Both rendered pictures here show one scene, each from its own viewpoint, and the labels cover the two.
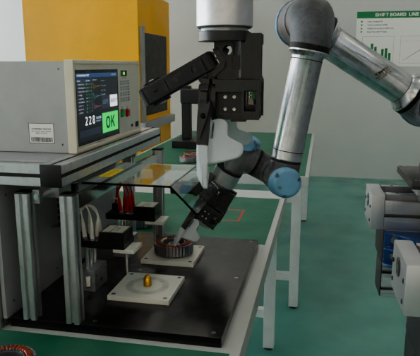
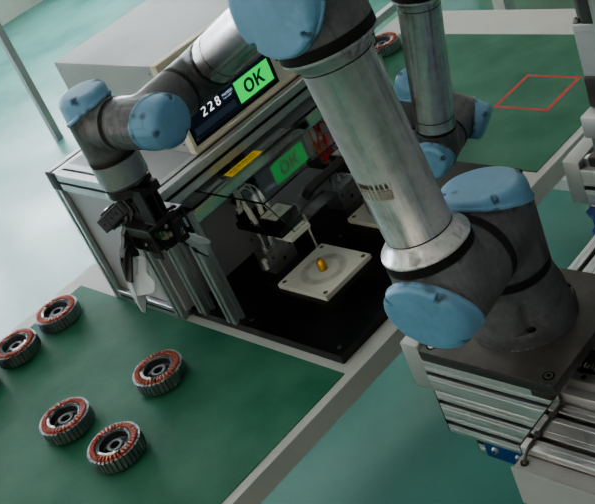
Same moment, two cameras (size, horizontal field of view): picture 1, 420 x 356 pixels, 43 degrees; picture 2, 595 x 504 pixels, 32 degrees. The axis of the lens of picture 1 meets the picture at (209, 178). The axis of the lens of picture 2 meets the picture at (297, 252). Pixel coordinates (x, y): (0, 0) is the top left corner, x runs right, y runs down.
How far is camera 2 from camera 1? 1.32 m
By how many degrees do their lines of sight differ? 45
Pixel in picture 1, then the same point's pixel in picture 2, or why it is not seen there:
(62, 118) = not seen: hidden behind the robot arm
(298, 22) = not seen: outside the picture
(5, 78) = (117, 80)
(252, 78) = (151, 223)
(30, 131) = not seen: hidden behind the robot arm
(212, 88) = (129, 232)
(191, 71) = (116, 214)
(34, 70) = (134, 74)
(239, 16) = (116, 184)
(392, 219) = not seen: outside the picture
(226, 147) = (146, 283)
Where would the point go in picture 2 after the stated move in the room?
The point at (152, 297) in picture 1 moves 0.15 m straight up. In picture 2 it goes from (315, 289) to (290, 232)
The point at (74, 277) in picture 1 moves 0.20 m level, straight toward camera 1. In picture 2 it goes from (215, 285) to (180, 351)
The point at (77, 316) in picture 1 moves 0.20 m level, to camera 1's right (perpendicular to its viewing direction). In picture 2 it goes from (231, 317) to (307, 324)
